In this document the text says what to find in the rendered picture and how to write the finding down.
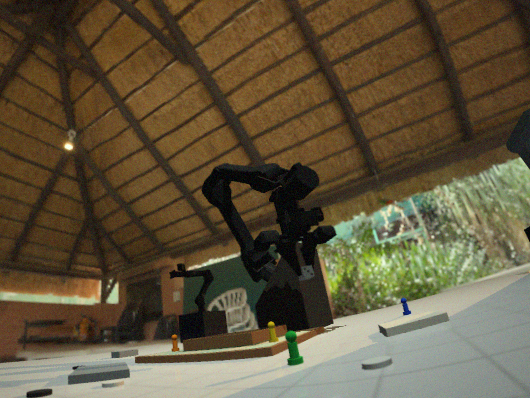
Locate yellow game pawn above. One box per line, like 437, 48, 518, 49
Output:
268, 321, 279, 342

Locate blue game pawn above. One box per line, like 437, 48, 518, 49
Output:
401, 298, 412, 315

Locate beige rectangular block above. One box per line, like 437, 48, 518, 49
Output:
378, 311, 450, 337

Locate green pawn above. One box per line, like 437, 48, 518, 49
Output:
286, 330, 303, 366

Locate brown game pawn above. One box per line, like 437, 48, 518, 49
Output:
171, 335, 179, 352

